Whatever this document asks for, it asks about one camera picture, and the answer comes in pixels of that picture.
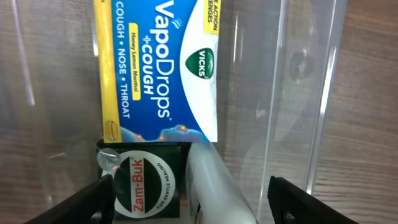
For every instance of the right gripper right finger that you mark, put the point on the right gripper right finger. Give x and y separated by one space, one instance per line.
290 204

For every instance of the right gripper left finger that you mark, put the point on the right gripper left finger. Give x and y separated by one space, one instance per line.
92 204

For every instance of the green Zam-Buk box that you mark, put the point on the green Zam-Buk box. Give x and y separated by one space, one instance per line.
148 180

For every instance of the white spray bottle clear cap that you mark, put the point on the white spray bottle clear cap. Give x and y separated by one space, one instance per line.
213 195

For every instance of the blue yellow VapoDrops box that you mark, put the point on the blue yellow VapoDrops box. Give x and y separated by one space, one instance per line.
158 65

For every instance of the clear plastic container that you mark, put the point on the clear plastic container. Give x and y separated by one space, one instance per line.
276 68

